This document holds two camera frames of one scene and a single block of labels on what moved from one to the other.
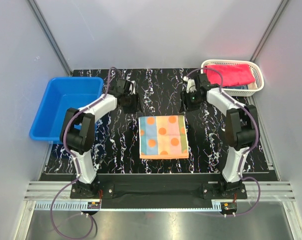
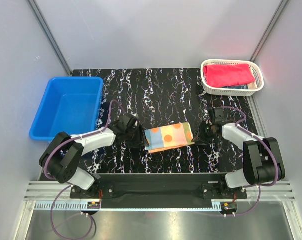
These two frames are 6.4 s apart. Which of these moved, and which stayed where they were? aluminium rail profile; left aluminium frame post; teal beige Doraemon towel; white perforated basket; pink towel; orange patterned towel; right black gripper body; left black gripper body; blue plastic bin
Moved: right black gripper body; left black gripper body; orange patterned towel
Stayed: aluminium rail profile; left aluminium frame post; teal beige Doraemon towel; pink towel; white perforated basket; blue plastic bin
